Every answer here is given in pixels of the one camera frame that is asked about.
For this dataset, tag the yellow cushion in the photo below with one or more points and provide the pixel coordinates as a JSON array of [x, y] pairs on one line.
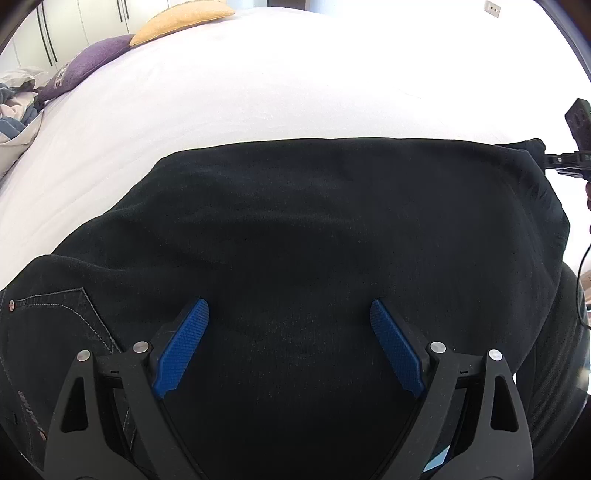
[[180, 21]]

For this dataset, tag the rolled white duvet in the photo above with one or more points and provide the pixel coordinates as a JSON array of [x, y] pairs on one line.
[[18, 120]]

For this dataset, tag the purple cushion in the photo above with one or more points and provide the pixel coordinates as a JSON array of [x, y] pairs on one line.
[[87, 64]]

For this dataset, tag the cream wardrobe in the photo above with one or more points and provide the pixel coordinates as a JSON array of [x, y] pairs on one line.
[[92, 18]]

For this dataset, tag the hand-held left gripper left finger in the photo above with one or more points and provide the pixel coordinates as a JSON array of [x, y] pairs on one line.
[[180, 350]]

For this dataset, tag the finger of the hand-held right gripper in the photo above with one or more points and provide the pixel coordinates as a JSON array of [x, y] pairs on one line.
[[579, 122], [565, 162]]

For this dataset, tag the bed with white sheet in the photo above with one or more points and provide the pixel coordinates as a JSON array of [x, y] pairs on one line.
[[277, 69]]

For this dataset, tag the black pants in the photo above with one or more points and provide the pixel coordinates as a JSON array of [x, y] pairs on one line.
[[300, 230]]

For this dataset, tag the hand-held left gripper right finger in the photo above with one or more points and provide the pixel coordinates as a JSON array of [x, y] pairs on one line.
[[397, 350]]

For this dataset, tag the wall socket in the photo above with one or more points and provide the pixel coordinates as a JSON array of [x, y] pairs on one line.
[[491, 8]]

